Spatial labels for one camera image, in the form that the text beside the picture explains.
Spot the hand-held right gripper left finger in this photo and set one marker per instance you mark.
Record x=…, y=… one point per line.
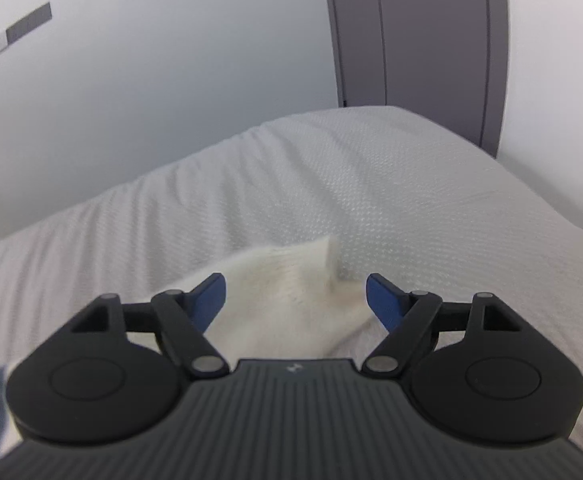
x=209, y=300

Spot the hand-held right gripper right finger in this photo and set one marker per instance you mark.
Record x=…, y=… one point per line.
x=384, y=302

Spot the cream sweater with blue stripes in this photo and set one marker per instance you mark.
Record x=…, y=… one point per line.
x=281, y=300

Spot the bed with white cover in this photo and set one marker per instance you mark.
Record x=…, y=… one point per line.
x=371, y=185

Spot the grey door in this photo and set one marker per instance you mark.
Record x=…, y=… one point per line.
x=421, y=50

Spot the grey wall socket panel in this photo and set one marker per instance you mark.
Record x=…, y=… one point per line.
x=30, y=21

